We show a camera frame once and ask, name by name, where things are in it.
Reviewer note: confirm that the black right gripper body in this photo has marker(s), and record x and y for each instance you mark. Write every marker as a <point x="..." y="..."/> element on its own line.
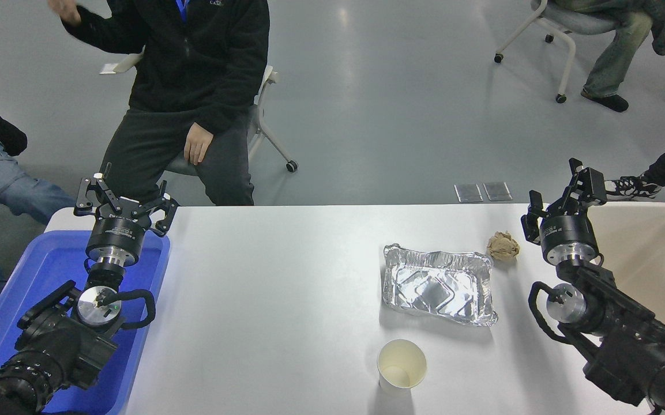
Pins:
<point x="568" y="230"/>

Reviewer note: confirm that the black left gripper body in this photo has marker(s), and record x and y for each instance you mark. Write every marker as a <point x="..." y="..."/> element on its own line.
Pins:
<point x="116" y="231"/>

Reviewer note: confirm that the white paper cup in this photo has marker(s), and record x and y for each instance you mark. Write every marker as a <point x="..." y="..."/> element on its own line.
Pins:
<point x="401" y="366"/>

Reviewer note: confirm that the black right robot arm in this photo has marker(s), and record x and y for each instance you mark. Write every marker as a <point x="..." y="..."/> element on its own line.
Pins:
<point x="626" y="334"/>

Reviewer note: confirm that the person's left hand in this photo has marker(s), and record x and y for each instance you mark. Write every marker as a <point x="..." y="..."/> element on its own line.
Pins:
<point x="198" y="144"/>

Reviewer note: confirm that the person's right hand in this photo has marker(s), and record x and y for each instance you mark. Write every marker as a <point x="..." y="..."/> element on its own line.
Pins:
<point x="66" y="10"/>

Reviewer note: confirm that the crumpled tan paper ball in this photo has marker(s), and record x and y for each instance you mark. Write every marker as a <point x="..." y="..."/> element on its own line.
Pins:
<point x="503" y="246"/>

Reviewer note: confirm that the metal floor plate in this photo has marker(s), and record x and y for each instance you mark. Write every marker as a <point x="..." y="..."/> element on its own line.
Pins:
<point x="498" y="191"/>
<point x="468" y="193"/>

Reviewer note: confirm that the blue plastic tray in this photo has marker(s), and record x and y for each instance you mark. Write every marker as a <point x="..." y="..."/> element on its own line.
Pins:
<point x="38" y="265"/>

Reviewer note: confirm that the large pale bin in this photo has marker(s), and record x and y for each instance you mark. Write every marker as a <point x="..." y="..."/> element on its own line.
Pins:
<point x="655" y="259"/>

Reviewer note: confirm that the silver foil tray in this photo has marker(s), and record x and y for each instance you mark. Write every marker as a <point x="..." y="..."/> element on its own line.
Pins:
<point x="436" y="288"/>

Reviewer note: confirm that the white wheeled chair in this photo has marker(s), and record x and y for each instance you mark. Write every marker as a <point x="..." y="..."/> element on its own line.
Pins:
<point x="580" y="23"/>
<point x="270" y="74"/>

